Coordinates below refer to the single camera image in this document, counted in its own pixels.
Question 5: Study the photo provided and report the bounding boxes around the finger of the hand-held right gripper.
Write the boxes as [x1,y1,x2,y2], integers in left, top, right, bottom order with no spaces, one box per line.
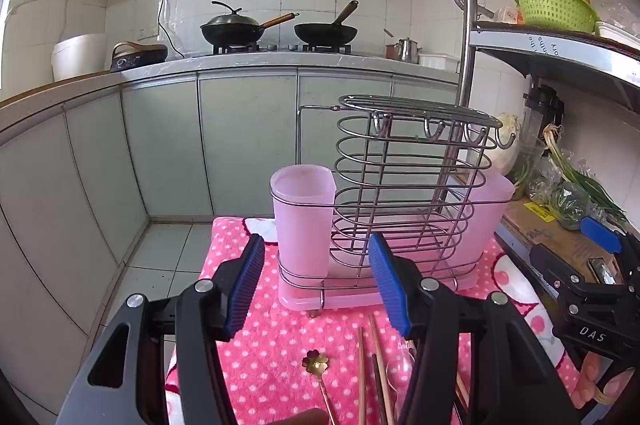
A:
[530,243,588,293]
[580,216,640,267]

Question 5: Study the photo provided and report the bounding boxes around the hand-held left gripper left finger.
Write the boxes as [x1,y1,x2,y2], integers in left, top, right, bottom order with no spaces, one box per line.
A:
[55,232,266,425]

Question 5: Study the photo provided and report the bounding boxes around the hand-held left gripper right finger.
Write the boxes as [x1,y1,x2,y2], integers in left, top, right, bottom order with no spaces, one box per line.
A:
[367,232,584,425]

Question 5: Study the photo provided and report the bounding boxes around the pink rack drip tray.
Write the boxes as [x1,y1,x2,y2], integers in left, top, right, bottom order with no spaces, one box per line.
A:
[277,272,479,311]

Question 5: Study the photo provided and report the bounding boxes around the wooden chopstick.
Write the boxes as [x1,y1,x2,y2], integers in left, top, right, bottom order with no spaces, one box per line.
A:
[368,314,398,425]
[454,370,471,412]
[357,326,367,425]
[371,354,390,425]

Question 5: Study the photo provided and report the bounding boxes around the pink plastic cup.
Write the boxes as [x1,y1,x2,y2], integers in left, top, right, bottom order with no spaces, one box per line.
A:
[270,165,337,280]

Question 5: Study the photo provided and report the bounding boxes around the wire utensil rack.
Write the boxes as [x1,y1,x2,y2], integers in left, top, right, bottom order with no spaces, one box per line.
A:
[277,94,504,319]

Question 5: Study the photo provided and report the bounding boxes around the person's right hand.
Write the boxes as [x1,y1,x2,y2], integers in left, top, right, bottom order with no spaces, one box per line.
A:
[570,349,637,411]

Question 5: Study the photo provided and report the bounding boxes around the cardboard box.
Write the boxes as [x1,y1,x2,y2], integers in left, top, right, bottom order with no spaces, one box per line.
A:
[499,198,626,287]

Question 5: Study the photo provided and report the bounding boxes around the shiny black phone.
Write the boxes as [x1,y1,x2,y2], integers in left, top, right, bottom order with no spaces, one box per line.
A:
[588,257,619,286]

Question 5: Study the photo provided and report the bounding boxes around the bagged green vegetables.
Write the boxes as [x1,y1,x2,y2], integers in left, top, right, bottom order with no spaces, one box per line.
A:
[520,150,593,232]

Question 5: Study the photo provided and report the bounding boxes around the green onions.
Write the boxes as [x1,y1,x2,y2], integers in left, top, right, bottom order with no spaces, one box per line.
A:
[542,124,629,227]

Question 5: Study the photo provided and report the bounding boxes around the pink polka dot blanket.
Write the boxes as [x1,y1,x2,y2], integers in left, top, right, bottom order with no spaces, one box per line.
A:
[164,215,582,425]

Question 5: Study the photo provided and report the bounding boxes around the clear plastic spoon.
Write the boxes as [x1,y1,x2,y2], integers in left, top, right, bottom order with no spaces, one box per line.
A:
[386,339,417,408]

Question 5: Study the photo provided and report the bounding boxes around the gold flower spoon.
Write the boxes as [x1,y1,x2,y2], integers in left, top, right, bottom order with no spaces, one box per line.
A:
[301,350,337,425]

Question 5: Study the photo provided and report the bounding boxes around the napa cabbage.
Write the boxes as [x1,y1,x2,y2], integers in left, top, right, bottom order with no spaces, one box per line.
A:
[492,112,524,177]

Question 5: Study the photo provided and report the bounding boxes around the black blender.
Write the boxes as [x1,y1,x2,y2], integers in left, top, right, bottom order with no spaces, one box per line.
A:
[522,85,566,143]

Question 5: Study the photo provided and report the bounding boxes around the grey kitchen counter cabinet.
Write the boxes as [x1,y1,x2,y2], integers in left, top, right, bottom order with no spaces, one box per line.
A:
[0,52,462,338]

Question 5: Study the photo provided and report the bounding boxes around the metal shelf rack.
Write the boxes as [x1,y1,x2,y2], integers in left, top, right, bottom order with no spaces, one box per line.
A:
[456,0,640,118]

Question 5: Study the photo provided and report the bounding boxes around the white tray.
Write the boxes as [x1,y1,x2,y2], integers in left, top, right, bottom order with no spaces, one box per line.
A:
[594,20,640,44]

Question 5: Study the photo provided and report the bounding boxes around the green plastic basket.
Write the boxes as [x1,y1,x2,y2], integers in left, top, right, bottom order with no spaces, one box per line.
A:
[512,0,600,34]

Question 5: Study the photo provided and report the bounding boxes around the white rectangular container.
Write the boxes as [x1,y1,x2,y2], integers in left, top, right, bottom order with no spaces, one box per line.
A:
[418,52,460,74]

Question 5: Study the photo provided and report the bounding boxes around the metal kettle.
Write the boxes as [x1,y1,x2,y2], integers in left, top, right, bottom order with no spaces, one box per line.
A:
[394,37,422,64]

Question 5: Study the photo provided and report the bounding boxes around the gas stove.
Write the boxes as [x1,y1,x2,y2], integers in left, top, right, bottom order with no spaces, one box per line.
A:
[212,42,354,55]

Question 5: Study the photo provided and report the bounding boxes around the black lidded wok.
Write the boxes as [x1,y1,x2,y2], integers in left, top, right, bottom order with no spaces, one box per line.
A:
[200,1,301,47]

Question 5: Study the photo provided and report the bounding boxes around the white rice cooker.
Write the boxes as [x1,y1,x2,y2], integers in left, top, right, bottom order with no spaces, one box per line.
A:
[51,34,109,82]

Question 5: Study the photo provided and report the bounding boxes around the black wok with wooden handle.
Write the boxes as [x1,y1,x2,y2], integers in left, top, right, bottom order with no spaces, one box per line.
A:
[293,0,360,46]

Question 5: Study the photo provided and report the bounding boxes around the black power cable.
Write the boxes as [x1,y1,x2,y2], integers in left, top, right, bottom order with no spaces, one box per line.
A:
[157,0,185,57]

